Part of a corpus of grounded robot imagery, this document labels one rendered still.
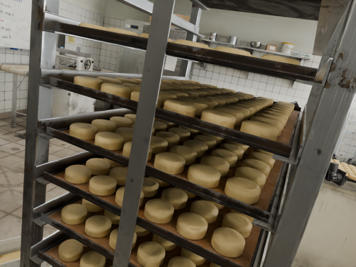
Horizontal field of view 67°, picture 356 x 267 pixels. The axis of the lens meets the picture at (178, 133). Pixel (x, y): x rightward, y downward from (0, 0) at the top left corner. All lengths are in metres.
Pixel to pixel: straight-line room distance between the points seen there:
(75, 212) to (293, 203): 0.42
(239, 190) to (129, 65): 5.52
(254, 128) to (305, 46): 5.95
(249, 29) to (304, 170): 5.97
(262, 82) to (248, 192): 5.84
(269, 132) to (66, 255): 0.48
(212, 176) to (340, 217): 2.00
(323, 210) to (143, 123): 2.04
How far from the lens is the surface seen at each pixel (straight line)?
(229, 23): 6.31
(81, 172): 0.56
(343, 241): 2.45
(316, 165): 0.33
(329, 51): 0.94
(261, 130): 0.36
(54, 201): 0.64
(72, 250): 0.66
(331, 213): 2.34
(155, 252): 0.53
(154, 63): 0.38
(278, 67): 0.34
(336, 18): 0.44
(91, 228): 0.57
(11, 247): 2.23
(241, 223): 0.49
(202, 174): 0.40
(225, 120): 0.37
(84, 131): 0.52
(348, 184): 2.28
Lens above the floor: 1.49
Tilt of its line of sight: 15 degrees down
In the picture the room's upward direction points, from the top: 11 degrees clockwise
